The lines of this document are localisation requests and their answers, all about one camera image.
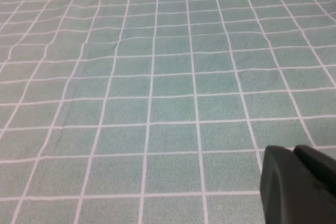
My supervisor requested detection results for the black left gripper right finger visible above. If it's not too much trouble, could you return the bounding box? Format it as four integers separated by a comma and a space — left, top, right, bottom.
292, 144, 336, 196

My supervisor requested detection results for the green white-grid tablecloth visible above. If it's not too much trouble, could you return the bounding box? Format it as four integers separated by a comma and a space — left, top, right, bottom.
0, 0, 336, 224

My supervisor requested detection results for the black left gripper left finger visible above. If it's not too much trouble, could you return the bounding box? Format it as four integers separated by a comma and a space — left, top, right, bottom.
259, 144, 336, 224

